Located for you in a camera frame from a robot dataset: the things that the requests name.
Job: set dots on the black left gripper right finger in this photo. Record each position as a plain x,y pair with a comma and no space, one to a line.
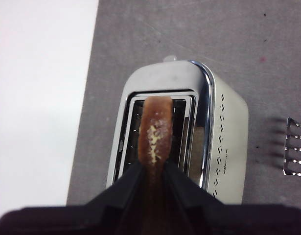
226,218

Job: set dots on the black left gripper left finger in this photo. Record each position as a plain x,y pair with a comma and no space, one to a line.
91,218

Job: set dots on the brown-crusted bread slice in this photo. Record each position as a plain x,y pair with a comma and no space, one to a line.
155,127

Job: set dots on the cream steel two-slot toaster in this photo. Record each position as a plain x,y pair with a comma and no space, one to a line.
228,127

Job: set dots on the steel toast rack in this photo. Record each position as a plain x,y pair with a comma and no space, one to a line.
293,137

